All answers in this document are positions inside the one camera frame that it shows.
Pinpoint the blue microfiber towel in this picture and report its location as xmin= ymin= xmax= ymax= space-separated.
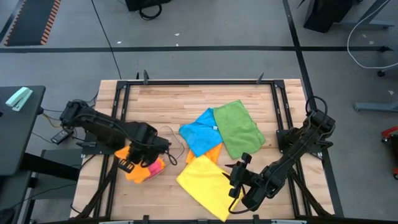
xmin=178 ymin=108 xmax=224 ymax=158

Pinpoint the grey table leg foot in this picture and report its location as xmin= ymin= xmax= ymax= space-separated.
xmin=353 ymin=101 xmax=398 ymax=113

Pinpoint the black box with cable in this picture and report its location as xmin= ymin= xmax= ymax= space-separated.
xmin=124 ymin=0 xmax=172 ymax=21

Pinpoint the yellow microfiber towel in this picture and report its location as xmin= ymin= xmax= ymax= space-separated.
xmin=175 ymin=154 xmax=245 ymax=222

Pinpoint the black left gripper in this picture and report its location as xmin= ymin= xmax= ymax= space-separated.
xmin=118 ymin=136 xmax=171 ymax=174

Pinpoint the grey desk base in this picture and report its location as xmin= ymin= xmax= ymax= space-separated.
xmin=20 ymin=148 xmax=83 ymax=224

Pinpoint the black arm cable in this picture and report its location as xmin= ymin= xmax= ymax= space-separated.
xmin=228 ymin=195 xmax=249 ymax=215
xmin=164 ymin=149 xmax=178 ymax=167

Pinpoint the red cart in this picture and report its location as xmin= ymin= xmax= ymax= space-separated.
xmin=381 ymin=126 xmax=398 ymax=180

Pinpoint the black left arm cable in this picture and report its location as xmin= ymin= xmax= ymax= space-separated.
xmin=164 ymin=149 xmax=178 ymax=167

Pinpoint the black cabinet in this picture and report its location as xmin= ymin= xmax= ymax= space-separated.
xmin=303 ymin=0 xmax=396 ymax=34

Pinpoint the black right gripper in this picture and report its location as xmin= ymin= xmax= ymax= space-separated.
xmin=222 ymin=152 xmax=266 ymax=199

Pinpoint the white cable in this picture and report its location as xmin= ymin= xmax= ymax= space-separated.
xmin=346 ymin=0 xmax=398 ymax=70

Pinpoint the orange microfiber towel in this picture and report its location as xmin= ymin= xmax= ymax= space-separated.
xmin=185 ymin=142 xmax=223 ymax=165
xmin=114 ymin=145 xmax=165 ymax=184

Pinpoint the yellow cable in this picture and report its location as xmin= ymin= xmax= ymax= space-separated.
xmin=42 ymin=112 xmax=63 ymax=129

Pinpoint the black power adapter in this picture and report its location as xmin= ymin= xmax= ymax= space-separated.
xmin=50 ymin=129 xmax=74 ymax=146

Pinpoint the black side desk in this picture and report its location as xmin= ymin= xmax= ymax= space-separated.
xmin=0 ymin=85 xmax=47 ymax=177

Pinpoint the long black cable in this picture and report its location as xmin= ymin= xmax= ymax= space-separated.
xmin=91 ymin=0 xmax=123 ymax=80

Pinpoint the green microfiber towel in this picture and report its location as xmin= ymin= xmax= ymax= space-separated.
xmin=213 ymin=99 xmax=267 ymax=159

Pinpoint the mint green stapler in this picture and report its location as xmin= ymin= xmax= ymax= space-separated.
xmin=5 ymin=86 xmax=34 ymax=112

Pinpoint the pink microfiber towel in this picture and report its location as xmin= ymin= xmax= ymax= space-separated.
xmin=147 ymin=158 xmax=166 ymax=179

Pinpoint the clear plastic bin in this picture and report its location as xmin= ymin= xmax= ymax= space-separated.
xmin=124 ymin=125 xmax=187 ymax=183

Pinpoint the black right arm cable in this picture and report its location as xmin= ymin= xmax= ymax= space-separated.
xmin=228 ymin=195 xmax=249 ymax=215

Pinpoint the black mat orange striped edge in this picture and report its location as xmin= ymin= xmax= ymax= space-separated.
xmin=3 ymin=0 xmax=62 ymax=47

